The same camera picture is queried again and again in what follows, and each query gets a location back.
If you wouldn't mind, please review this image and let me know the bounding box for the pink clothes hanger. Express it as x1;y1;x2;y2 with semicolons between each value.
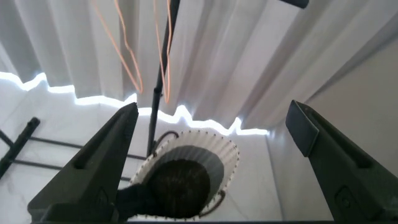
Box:
91;0;144;95
152;0;174;105

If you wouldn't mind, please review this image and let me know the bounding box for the white curtain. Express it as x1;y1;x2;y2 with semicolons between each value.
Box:
0;0;398;138

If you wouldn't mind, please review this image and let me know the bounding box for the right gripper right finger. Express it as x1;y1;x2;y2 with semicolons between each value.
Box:
285;99;398;223

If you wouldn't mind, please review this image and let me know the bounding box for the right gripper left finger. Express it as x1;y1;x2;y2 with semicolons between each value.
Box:
27;101;139;223

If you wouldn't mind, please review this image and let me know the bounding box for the white laundry basket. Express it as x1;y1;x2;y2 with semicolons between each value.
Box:
129;129;241;222

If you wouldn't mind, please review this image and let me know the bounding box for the black clothes rack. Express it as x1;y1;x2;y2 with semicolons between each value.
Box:
0;0;310;183

